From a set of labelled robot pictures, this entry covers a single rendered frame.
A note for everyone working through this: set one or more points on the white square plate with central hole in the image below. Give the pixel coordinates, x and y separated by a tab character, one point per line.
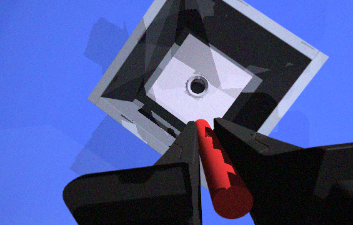
196	64

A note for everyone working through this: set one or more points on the grey open square box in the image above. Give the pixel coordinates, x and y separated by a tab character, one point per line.
281	65

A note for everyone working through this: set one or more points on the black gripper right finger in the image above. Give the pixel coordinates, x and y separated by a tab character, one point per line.
289	184

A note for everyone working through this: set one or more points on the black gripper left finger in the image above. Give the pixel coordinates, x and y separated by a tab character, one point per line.
169	188

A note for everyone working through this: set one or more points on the red peg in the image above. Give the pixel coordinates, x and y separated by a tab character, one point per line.
230	196

